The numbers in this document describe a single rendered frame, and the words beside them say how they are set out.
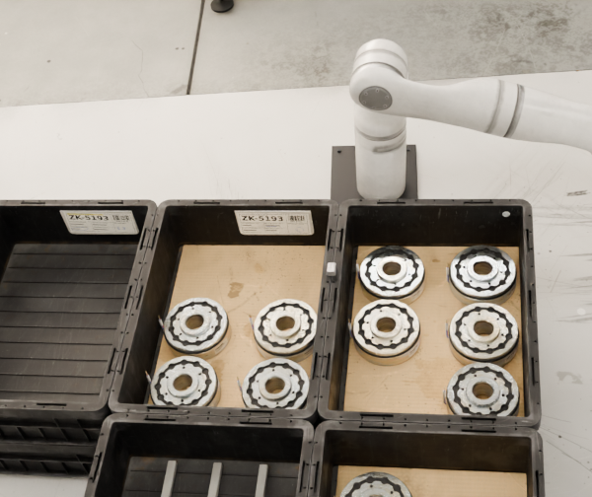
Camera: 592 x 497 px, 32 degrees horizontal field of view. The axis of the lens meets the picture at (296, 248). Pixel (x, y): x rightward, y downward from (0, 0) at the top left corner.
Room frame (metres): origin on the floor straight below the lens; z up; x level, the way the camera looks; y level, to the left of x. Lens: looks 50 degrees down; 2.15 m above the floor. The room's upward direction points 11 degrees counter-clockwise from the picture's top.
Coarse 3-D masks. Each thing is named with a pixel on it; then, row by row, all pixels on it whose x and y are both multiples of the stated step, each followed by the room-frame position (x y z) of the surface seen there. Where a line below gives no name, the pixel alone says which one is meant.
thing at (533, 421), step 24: (528, 216) 0.98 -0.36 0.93; (336, 240) 1.01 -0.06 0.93; (528, 240) 0.94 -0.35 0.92; (336, 264) 0.96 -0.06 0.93; (528, 264) 0.89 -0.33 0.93; (336, 288) 0.92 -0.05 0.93; (528, 288) 0.85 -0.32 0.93; (336, 312) 0.87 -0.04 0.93; (528, 312) 0.81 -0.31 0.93; (528, 336) 0.77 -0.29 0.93; (528, 360) 0.73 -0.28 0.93
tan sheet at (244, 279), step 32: (192, 256) 1.12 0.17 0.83; (224, 256) 1.10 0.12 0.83; (256, 256) 1.09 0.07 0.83; (288, 256) 1.07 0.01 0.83; (320, 256) 1.06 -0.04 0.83; (192, 288) 1.05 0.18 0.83; (224, 288) 1.04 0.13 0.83; (256, 288) 1.02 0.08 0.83; (288, 288) 1.01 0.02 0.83; (320, 288) 1.00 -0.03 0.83; (160, 352) 0.94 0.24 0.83; (224, 352) 0.91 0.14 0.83; (256, 352) 0.90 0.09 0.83; (224, 384) 0.85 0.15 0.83
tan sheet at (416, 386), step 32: (448, 256) 1.01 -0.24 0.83; (512, 256) 0.98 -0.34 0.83; (448, 288) 0.95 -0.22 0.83; (352, 320) 0.92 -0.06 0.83; (448, 320) 0.89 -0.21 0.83; (352, 352) 0.86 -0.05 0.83; (416, 352) 0.84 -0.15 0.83; (448, 352) 0.83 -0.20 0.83; (352, 384) 0.81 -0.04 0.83; (384, 384) 0.80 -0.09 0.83; (416, 384) 0.79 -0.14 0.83
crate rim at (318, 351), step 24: (336, 216) 1.05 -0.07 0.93; (144, 264) 1.03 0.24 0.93; (144, 288) 0.99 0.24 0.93; (120, 360) 0.86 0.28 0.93; (312, 360) 0.80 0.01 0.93; (120, 384) 0.82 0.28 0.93; (312, 384) 0.76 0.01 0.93; (120, 408) 0.78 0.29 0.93; (144, 408) 0.77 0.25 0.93; (168, 408) 0.77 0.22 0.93; (192, 408) 0.76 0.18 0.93; (216, 408) 0.75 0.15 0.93; (240, 408) 0.74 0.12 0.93; (264, 408) 0.74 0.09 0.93; (312, 408) 0.72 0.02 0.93
